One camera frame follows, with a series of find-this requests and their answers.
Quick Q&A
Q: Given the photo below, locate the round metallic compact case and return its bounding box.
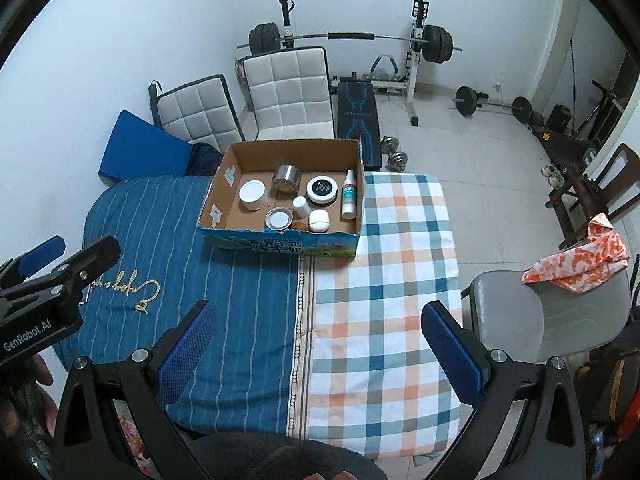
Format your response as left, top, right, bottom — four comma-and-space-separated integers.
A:
264, 207, 294, 234

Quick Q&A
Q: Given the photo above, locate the black bag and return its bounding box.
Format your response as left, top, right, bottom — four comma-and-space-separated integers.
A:
547, 104, 572, 133

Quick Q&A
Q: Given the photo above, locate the white barbell rack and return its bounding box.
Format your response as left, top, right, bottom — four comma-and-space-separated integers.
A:
277, 0, 431, 128

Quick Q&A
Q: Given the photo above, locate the person's dark clothing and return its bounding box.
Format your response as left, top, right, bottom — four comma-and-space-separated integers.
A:
192, 432, 388, 480

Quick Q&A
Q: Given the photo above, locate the silver round tin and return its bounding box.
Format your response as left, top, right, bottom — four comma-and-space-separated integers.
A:
271, 164, 301, 195

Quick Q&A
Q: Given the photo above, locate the blue striped blanket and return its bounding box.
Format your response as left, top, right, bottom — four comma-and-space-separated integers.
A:
55, 175, 316, 436

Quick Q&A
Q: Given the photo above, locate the wooden chair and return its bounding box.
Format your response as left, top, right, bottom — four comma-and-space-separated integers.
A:
545, 142, 640, 251

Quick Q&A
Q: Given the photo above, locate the printed cardboard box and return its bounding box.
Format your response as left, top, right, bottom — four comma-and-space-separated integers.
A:
196, 138, 365, 262

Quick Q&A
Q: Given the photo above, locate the white round jar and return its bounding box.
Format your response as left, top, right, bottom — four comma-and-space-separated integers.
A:
238, 180, 268, 212

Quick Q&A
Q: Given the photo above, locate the black weight bench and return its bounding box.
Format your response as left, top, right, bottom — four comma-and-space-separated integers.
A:
335, 76, 383, 170

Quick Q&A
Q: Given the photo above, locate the short barbell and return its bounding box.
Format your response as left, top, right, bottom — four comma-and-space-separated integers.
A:
451, 86, 533, 125

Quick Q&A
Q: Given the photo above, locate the white spray bottle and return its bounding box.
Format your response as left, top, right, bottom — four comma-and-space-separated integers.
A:
340, 170, 358, 220

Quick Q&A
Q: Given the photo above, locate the grey chair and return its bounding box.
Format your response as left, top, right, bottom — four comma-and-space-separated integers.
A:
460, 270, 633, 366

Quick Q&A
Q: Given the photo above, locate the dark blue cloth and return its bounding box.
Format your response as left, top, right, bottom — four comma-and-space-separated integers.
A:
186, 142, 224, 177

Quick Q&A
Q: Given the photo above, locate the plaid blanket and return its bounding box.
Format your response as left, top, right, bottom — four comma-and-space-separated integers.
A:
287, 172, 463, 461

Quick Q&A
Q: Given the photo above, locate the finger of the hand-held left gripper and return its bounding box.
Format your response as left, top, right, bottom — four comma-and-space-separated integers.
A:
0, 236, 67, 288
47, 236, 122, 306

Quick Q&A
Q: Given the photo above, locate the long barbell with plates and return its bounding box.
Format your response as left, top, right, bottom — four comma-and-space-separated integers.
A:
236, 22, 463, 66

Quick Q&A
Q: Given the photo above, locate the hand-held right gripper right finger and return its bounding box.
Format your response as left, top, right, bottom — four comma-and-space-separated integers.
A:
421, 301, 587, 480

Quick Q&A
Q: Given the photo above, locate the orange white cloth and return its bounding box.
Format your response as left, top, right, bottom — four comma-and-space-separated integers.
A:
521, 213, 630, 295

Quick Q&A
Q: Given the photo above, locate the white quilted chair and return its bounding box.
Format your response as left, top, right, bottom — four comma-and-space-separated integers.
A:
148, 75, 246, 148
242, 46, 336, 142

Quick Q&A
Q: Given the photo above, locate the black round jar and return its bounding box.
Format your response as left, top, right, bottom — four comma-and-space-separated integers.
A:
305, 175, 338, 207

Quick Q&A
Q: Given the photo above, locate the blue folded mat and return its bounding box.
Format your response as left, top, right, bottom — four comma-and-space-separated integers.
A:
97, 109, 196, 183

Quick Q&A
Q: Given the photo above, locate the person's left hand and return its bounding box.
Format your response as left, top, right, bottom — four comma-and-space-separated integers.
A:
0, 354, 58, 441

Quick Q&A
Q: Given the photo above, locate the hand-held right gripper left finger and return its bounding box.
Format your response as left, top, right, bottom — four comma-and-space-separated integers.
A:
50, 299, 219, 480

